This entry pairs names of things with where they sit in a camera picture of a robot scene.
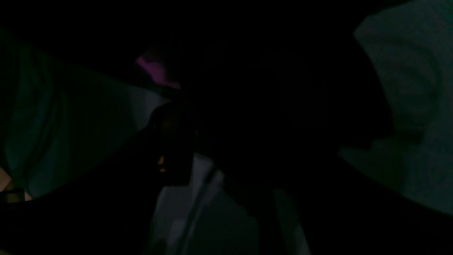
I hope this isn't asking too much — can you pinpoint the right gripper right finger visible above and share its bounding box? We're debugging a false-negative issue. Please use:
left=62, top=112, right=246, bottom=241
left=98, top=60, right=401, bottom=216
left=244, top=142, right=453, bottom=255

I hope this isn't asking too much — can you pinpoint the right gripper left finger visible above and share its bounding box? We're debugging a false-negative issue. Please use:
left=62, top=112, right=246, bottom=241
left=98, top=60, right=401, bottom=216
left=1, top=101, right=195, bottom=255

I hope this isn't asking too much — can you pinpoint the black t-shirt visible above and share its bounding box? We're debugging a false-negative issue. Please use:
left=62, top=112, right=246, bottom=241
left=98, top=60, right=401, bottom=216
left=0, top=0, right=393, bottom=220

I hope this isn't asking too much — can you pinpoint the teal table cloth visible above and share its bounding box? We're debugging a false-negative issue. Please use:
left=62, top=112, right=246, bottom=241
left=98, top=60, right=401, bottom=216
left=0, top=0, right=453, bottom=255

